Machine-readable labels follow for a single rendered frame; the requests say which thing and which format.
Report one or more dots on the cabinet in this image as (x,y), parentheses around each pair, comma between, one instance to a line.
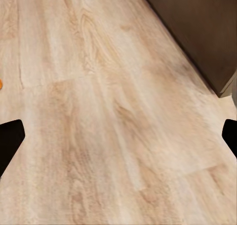
(207,32)

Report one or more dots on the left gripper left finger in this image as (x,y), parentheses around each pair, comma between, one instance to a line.
(12,135)

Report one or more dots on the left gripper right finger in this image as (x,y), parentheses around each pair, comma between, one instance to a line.
(229,134)

